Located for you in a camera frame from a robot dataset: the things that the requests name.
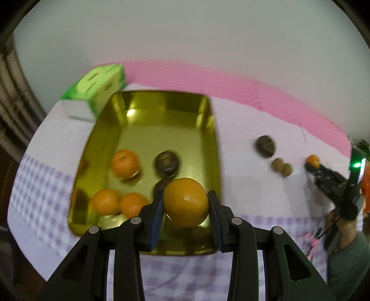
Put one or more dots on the orange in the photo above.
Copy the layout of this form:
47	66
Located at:
132	204
313	160
125	163
186	201
105	201

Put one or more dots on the green cardboard box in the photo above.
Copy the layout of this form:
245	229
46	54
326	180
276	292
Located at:
95	86

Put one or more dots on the brown green kiwi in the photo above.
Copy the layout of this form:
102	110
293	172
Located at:
287	170
277	165
160	186

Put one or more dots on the white purple checkered sheet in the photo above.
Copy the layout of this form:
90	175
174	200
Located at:
245	188

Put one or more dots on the person's right forearm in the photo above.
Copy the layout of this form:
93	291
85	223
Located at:
352	260

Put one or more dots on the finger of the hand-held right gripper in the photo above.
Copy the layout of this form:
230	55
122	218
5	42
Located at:
335	175
326	185

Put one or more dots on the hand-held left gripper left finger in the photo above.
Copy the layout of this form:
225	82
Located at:
156	222

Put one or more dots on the gold tin box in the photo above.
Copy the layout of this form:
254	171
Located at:
162	127

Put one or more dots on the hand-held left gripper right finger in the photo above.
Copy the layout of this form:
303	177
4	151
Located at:
216	222

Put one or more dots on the pink blanket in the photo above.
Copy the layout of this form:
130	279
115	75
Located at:
202	78

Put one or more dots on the dark brown mangosteen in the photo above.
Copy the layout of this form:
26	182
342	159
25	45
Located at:
265	145
166	163

